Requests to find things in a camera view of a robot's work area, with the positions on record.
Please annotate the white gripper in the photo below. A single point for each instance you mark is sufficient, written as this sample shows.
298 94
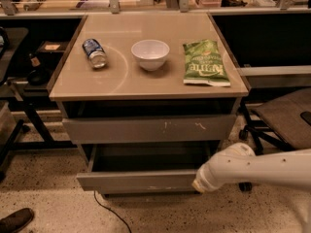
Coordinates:
206 177

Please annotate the grey drawer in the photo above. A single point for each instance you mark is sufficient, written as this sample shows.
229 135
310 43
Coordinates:
138 168
150 129

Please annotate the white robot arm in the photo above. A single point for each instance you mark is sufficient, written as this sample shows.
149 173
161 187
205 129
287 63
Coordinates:
239 164

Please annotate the grey top drawer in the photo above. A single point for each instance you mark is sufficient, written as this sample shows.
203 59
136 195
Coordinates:
150 129

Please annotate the grey drawer cabinet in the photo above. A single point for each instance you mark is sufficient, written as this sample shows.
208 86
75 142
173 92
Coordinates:
123 89

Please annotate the black office chair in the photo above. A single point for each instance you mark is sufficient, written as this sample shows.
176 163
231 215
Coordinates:
281 124

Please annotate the green chip bag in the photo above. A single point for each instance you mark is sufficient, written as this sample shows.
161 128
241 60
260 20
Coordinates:
204 64

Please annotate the white bowl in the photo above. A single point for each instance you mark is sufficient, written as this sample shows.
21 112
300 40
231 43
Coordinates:
150 54

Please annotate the blue soda can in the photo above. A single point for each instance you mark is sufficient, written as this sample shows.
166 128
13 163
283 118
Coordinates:
95 54

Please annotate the dark shoe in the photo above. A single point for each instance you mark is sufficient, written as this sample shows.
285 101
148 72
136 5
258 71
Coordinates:
16 221

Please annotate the dark glass bottle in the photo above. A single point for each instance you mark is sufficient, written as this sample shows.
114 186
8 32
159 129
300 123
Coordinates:
39 75

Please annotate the black desk frame left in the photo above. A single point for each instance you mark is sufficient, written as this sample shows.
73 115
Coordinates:
11 144

